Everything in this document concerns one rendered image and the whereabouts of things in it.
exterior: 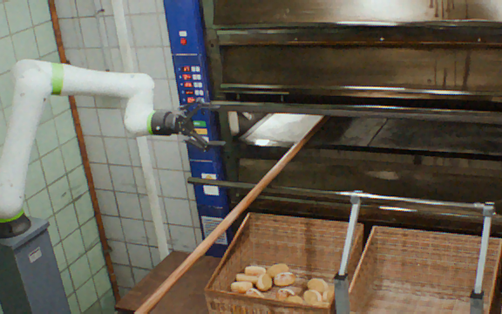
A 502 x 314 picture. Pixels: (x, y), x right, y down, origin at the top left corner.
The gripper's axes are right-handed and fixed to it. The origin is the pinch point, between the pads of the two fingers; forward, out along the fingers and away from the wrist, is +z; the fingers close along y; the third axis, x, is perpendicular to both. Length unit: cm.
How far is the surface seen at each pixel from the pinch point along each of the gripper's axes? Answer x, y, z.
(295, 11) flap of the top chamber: -54, -28, 10
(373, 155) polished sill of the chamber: -55, 32, 38
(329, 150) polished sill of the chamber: -55, 31, 19
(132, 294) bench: -12, 91, -67
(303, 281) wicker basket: -42, 90, 7
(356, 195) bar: -17, 31, 43
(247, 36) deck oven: -56, -18, -13
